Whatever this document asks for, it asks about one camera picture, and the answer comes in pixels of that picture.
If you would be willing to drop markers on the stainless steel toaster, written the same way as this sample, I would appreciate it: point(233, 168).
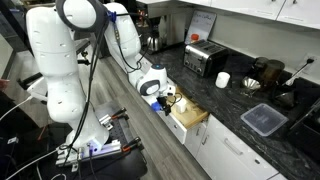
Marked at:
point(203, 56)

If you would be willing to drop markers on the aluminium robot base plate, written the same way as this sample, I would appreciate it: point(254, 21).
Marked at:
point(103, 150)

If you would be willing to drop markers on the black camera tripod arm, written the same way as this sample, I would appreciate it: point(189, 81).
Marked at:
point(16, 27)

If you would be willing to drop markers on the small whiteboard sign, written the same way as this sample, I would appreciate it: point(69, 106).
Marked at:
point(201, 23)

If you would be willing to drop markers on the white base cabinet unit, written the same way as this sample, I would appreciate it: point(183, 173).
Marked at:
point(226, 166)

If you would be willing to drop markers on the wooden drawer with white front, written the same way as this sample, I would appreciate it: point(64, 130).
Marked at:
point(195, 116)

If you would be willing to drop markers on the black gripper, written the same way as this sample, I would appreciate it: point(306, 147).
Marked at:
point(165, 102)

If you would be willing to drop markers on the bystander hand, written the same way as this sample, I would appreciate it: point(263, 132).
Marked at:
point(4, 84)

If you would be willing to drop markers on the white upper cabinets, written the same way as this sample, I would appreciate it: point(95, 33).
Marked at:
point(246, 6)

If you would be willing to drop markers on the black countertop appliance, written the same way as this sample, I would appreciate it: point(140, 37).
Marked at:
point(306, 133)

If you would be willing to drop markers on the dark brown glass jar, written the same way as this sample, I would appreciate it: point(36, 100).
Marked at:
point(274, 73)

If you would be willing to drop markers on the jar with orange lid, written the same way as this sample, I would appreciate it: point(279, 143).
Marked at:
point(194, 38)

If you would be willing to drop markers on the dark canister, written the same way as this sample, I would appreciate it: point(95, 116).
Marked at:
point(260, 66)

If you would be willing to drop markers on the white wall outlet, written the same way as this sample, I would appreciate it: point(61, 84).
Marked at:
point(315, 66)

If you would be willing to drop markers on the drip coffee maker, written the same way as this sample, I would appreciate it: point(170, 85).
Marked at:
point(171, 26)

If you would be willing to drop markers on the white handheld device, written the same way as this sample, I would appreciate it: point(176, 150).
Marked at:
point(35, 90)

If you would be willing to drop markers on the stainless steel coffee carafe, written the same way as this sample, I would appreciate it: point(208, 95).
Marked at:
point(153, 43)

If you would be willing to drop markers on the black robot stand platform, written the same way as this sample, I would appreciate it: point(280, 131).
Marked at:
point(126, 166)

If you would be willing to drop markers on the black funnel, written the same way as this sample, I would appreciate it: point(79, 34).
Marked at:
point(286, 98)

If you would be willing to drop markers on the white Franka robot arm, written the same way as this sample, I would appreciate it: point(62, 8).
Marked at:
point(56, 66)

